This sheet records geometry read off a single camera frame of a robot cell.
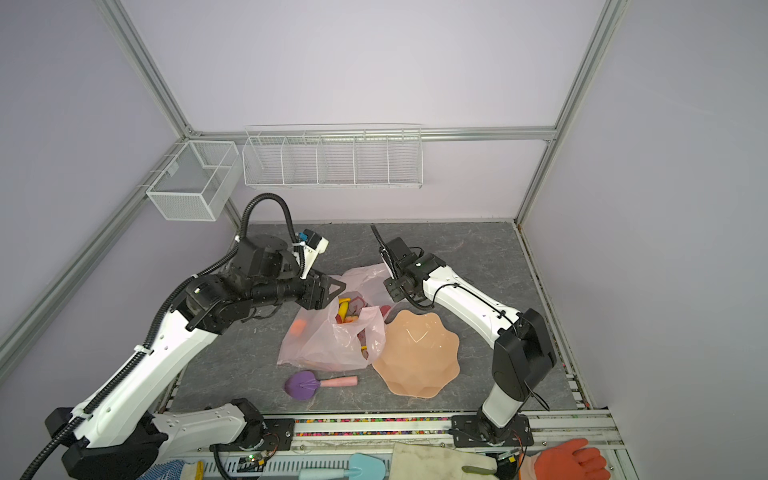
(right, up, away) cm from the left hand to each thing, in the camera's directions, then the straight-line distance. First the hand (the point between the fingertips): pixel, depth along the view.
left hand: (333, 287), depth 65 cm
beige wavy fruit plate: (+21, -24, +24) cm, 40 cm away
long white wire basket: (-5, +40, +34) cm, 53 cm away
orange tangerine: (-16, -15, +24) cm, 32 cm away
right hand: (+16, -2, +20) cm, 26 cm away
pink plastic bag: (+7, -11, +9) cm, 16 cm away
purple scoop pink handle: (-12, -29, +16) cm, 35 cm away
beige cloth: (+18, -42, +5) cm, 46 cm away
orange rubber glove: (+55, -41, +4) cm, 69 cm away
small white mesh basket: (-52, +31, +33) cm, 68 cm away
